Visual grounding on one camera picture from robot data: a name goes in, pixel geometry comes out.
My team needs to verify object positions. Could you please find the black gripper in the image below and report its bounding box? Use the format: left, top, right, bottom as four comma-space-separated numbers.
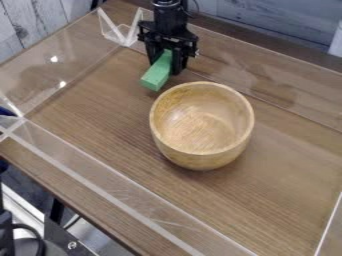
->
138, 3, 199, 75

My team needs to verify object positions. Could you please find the green rectangular block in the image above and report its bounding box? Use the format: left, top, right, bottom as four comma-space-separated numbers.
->
141, 50, 173, 91

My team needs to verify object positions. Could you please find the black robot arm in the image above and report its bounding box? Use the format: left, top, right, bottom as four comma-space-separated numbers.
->
138, 0, 199, 75

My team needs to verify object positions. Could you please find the brown wooden bowl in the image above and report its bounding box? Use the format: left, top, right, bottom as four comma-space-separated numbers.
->
150, 81, 256, 171

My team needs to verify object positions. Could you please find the black metal table leg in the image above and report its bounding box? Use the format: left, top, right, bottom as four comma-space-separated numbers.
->
50, 199, 66, 225

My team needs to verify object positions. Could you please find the clear acrylic enclosure wall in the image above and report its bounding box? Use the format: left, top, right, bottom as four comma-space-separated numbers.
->
0, 0, 342, 256

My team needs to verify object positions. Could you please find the grey metal bracket with screw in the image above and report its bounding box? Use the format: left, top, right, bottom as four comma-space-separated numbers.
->
43, 218, 99, 256

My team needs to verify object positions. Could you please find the black cable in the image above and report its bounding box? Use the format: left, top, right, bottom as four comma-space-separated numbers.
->
8, 223, 47, 256

